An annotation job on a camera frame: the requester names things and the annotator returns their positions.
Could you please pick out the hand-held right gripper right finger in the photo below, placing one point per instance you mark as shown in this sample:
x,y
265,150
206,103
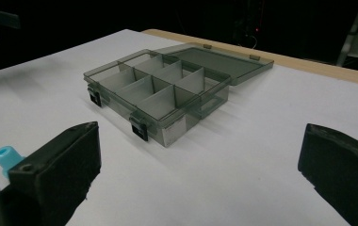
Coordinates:
x,y
343,169

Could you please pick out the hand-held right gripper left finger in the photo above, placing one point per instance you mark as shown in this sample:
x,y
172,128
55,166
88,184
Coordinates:
x,y
57,166

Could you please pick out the metal stand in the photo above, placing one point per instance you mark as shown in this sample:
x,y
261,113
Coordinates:
x,y
356,34

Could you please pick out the small light blue plastic tube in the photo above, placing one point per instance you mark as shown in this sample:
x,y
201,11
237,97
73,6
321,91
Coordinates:
x,y
7,158

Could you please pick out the clear grey compartment box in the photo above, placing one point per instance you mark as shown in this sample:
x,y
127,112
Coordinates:
x,y
164,84

